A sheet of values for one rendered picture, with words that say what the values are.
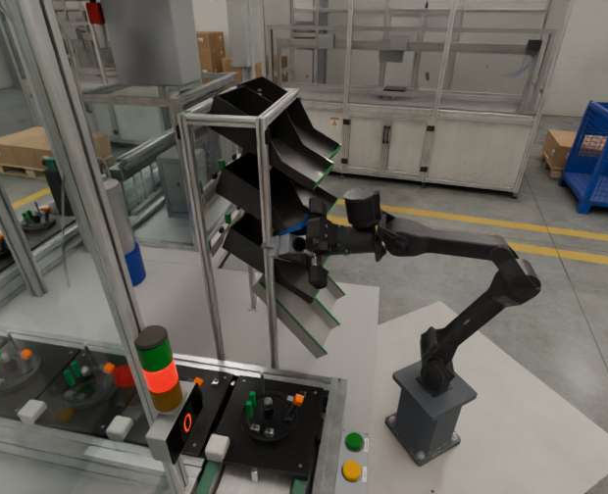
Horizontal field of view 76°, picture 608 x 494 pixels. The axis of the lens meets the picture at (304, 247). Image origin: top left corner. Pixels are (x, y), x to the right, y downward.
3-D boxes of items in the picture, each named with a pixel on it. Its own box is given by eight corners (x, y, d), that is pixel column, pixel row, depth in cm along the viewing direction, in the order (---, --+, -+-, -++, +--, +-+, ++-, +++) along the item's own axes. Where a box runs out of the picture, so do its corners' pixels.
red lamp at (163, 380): (182, 371, 68) (178, 351, 66) (169, 395, 64) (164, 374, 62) (157, 367, 69) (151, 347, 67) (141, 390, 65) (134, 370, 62)
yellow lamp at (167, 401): (187, 390, 71) (183, 371, 68) (175, 415, 67) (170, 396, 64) (162, 386, 72) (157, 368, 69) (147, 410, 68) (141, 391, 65)
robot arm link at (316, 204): (352, 203, 86) (347, 192, 80) (354, 287, 81) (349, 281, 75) (315, 207, 88) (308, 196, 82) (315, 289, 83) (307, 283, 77)
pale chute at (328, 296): (336, 299, 136) (345, 294, 133) (324, 323, 125) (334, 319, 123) (282, 239, 132) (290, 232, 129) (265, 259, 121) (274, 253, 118)
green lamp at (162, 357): (178, 351, 66) (173, 329, 63) (164, 374, 62) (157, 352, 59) (151, 347, 67) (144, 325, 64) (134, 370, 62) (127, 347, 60)
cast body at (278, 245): (290, 243, 91) (311, 237, 86) (290, 262, 90) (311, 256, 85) (261, 235, 85) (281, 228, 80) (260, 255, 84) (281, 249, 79)
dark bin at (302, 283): (327, 276, 113) (337, 260, 109) (311, 304, 103) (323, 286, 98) (245, 225, 115) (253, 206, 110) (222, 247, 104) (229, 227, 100)
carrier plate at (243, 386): (324, 392, 108) (324, 387, 106) (307, 481, 87) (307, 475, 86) (239, 378, 111) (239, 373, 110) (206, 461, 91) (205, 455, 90)
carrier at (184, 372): (234, 377, 112) (230, 346, 105) (200, 460, 92) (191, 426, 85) (157, 365, 116) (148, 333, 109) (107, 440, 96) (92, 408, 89)
